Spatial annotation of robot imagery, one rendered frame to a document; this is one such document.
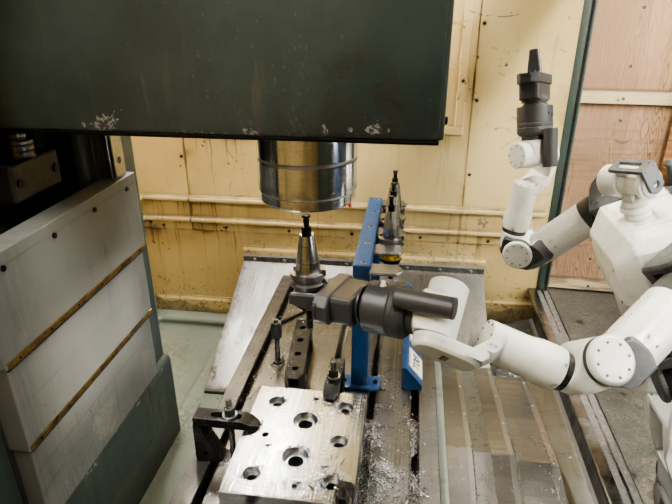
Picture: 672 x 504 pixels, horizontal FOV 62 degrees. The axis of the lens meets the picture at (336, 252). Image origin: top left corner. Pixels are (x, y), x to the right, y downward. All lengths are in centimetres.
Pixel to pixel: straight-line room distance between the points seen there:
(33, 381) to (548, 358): 83
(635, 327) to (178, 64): 80
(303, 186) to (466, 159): 117
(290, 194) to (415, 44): 28
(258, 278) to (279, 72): 139
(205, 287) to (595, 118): 247
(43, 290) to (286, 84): 54
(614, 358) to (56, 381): 92
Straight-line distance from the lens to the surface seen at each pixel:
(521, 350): 92
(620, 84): 369
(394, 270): 122
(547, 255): 156
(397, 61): 74
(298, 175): 83
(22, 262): 99
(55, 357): 110
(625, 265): 125
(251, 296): 204
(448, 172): 195
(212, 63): 79
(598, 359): 95
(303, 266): 95
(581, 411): 159
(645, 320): 104
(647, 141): 380
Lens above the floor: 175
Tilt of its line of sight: 24 degrees down
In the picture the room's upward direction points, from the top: straight up
